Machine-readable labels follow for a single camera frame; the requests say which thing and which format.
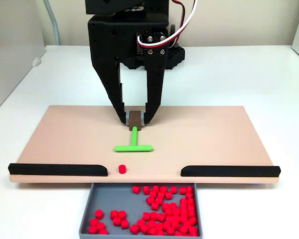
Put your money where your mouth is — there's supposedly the green T-shaped pusher tool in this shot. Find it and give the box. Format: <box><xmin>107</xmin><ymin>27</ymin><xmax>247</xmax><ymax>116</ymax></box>
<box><xmin>114</xmin><ymin>110</ymin><xmax>153</xmax><ymax>153</ymax></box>

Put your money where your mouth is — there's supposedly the pink flat board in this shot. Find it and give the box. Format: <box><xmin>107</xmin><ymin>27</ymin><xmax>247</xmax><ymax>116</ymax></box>
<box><xmin>8</xmin><ymin>105</ymin><xmax>281</xmax><ymax>186</ymax></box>

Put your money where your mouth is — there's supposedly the black foam barrier strip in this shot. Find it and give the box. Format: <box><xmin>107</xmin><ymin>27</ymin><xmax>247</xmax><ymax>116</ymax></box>
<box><xmin>7</xmin><ymin>163</ymin><xmax>108</xmax><ymax>177</ymax></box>
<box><xmin>180</xmin><ymin>165</ymin><xmax>282</xmax><ymax>178</ymax></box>

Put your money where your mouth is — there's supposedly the grey side panel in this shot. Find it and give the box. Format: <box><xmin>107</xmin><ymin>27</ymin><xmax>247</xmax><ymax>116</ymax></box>
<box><xmin>0</xmin><ymin>0</ymin><xmax>46</xmax><ymax>119</ymax></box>

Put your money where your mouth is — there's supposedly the grey rectangular tray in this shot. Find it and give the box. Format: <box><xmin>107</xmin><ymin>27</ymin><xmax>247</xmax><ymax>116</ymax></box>
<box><xmin>78</xmin><ymin>182</ymin><xmax>204</xmax><ymax>237</ymax></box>

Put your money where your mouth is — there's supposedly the thick grey cable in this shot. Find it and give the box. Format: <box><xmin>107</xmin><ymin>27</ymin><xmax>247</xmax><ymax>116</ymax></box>
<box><xmin>42</xmin><ymin>0</ymin><xmax>60</xmax><ymax>46</ymax></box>

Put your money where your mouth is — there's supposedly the red white black servo cable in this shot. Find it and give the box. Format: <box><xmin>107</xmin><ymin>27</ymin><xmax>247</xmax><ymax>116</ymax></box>
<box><xmin>136</xmin><ymin>0</ymin><xmax>199</xmax><ymax>48</ymax></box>

